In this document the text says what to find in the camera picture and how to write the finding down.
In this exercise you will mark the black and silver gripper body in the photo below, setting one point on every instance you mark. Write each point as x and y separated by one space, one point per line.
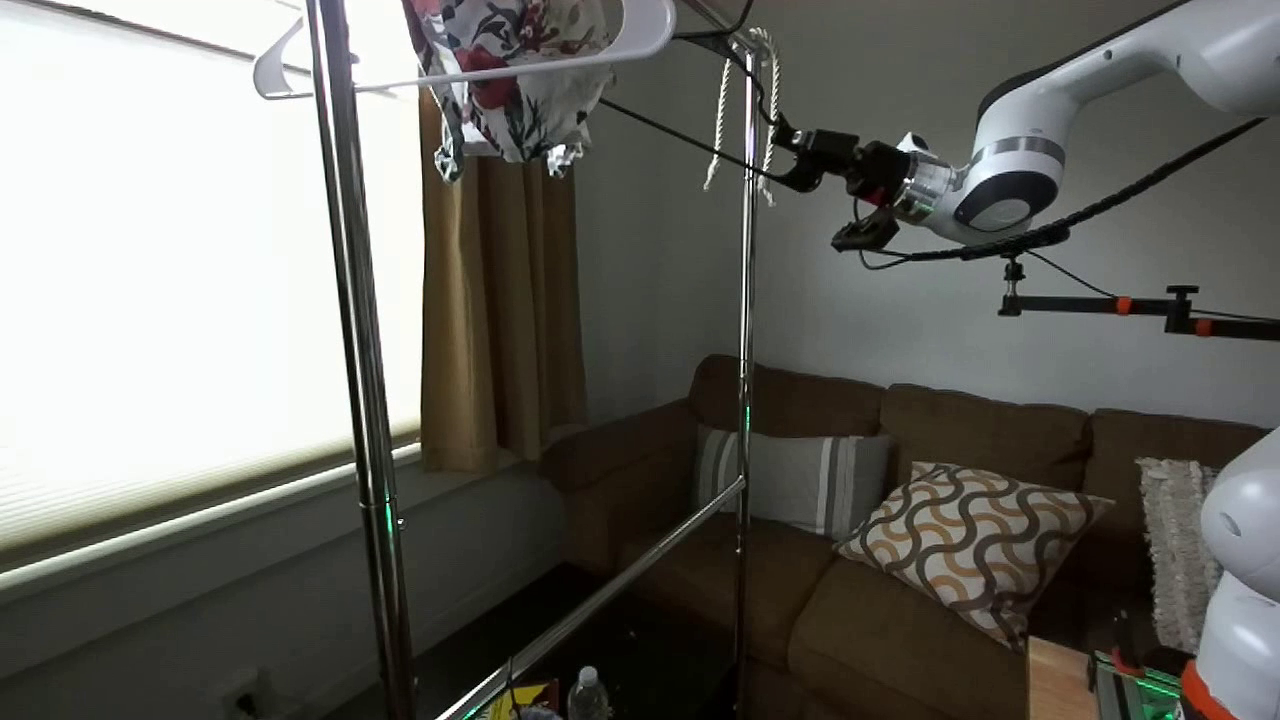
865 162

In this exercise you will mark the black clothes hanger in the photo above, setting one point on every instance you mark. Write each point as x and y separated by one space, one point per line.
693 135

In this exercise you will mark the white plastic hanger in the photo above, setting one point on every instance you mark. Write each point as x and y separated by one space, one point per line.
643 32

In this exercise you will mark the black boom with orange clamps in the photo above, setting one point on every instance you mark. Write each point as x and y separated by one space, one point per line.
1094 305

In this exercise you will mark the floral print garment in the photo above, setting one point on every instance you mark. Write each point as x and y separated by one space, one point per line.
513 95

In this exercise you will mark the grey striped pillow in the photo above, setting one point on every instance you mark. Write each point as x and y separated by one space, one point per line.
803 482

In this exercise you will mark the brown curtain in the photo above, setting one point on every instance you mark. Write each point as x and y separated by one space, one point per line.
501 320

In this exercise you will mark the wavy patterned pillow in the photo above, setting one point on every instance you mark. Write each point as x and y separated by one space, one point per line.
967 543

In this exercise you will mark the brown sofa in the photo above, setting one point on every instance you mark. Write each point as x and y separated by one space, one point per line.
882 641

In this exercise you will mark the chrome garment rack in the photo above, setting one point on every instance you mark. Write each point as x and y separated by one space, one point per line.
349 334

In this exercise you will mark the cream shaggy throw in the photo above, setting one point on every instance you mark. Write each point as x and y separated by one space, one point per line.
1180 546

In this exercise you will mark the wooden side table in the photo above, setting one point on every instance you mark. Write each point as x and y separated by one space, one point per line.
1060 687

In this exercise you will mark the clear plastic bottle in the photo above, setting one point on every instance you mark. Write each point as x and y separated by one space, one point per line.
589 698

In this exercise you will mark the yellow packet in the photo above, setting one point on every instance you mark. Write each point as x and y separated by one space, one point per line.
535 703

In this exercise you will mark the green block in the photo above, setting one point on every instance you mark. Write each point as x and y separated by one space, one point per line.
1133 695

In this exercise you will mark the white window blind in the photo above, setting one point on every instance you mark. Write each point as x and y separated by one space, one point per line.
163 266

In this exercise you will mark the white window sill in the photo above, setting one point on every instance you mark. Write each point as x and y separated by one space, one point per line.
174 525

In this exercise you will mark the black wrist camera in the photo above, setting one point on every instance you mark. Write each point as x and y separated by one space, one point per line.
865 239

